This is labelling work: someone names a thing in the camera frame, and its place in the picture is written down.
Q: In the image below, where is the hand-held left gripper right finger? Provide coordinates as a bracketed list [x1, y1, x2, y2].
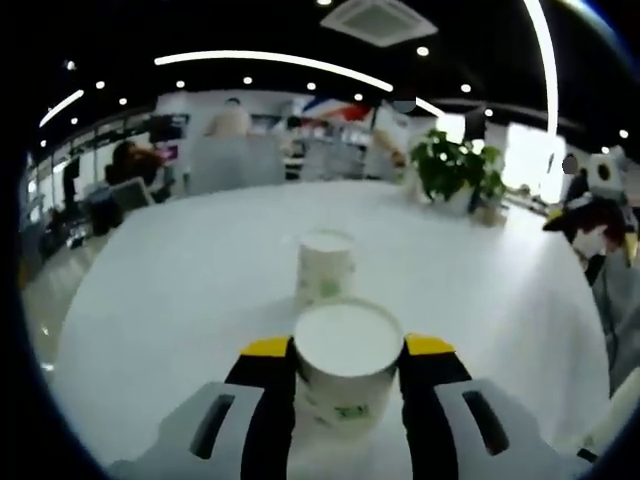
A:
[399, 333, 597, 480]

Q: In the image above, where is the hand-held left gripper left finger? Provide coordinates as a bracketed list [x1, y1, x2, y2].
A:
[109, 335, 297, 480]

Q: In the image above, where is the white paper cup green print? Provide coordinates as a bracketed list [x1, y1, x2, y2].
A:
[291, 297, 405, 445]
[296, 228, 358, 307]

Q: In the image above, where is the person's right hand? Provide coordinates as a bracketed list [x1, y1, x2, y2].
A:
[579, 207, 630, 251]

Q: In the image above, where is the small beige container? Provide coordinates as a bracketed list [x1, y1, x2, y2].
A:
[473, 202, 507, 227]

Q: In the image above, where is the long curved ceiling light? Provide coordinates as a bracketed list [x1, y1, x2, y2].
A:
[522, 0, 560, 140]
[153, 49, 395, 94]

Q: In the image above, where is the black hanging speaker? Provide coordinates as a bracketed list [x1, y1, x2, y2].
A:
[464, 107, 487, 139]

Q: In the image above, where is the potted green plant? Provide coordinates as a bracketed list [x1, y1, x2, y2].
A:
[408, 128, 507, 215]

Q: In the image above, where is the group of round ceiling spotlights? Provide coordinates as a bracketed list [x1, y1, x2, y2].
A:
[39, 0, 629, 151]

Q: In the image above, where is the grey office chair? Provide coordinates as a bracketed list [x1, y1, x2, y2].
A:
[186, 133, 286, 197]

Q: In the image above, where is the ceiling air vent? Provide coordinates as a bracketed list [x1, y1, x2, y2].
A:
[319, 0, 440, 49]

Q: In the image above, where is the short linear ceiling light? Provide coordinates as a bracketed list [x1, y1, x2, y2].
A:
[38, 88, 86, 130]

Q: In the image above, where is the red blue wall graphic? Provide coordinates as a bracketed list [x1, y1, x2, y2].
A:
[293, 96, 375, 123]

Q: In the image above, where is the wall monitor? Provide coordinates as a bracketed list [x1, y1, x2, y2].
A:
[148, 113, 192, 145]

